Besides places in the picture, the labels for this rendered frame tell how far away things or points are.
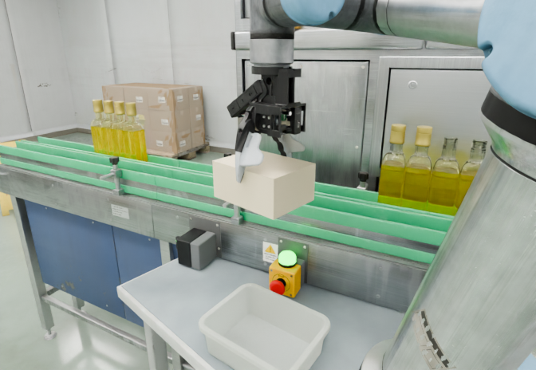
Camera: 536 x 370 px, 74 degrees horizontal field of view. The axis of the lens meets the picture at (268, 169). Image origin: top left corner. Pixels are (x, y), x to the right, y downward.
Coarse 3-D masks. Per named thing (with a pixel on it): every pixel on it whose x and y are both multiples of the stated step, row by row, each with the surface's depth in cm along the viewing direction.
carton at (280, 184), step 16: (224, 160) 69; (272, 160) 69; (288, 160) 69; (224, 176) 68; (256, 176) 62; (272, 176) 60; (288, 176) 62; (304, 176) 66; (224, 192) 69; (240, 192) 66; (256, 192) 63; (272, 192) 60; (288, 192) 63; (304, 192) 67; (256, 208) 64; (272, 208) 61; (288, 208) 64
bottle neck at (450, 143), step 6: (444, 138) 82; (450, 138) 82; (456, 138) 81; (444, 144) 82; (450, 144) 81; (456, 144) 81; (444, 150) 82; (450, 150) 81; (444, 156) 82; (450, 156) 81
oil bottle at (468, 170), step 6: (468, 162) 81; (462, 168) 81; (468, 168) 79; (474, 168) 79; (462, 174) 80; (468, 174) 79; (474, 174) 79; (462, 180) 80; (468, 180) 80; (462, 186) 81; (468, 186) 80; (456, 192) 83; (462, 192) 81; (456, 198) 82; (462, 198) 81; (456, 204) 82; (456, 210) 83
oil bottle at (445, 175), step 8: (440, 160) 82; (448, 160) 82; (456, 160) 82; (440, 168) 82; (448, 168) 81; (456, 168) 80; (432, 176) 83; (440, 176) 82; (448, 176) 81; (456, 176) 81; (432, 184) 84; (440, 184) 83; (448, 184) 82; (456, 184) 81; (432, 192) 84; (440, 192) 83; (448, 192) 82; (432, 200) 84; (440, 200) 84; (448, 200) 83; (432, 208) 85; (440, 208) 84; (448, 208) 83
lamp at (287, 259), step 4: (284, 252) 89; (288, 252) 89; (292, 252) 89; (280, 256) 88; (284, 256) 87; (288, 256) 87; (292, 256) 87; (280, 260) 88; (284, 260) 87; (288, 260) 87; (292, 260) 87; (280, 264) 88; (284, 264) 87; (288, 264) 87; (292, 264) 87
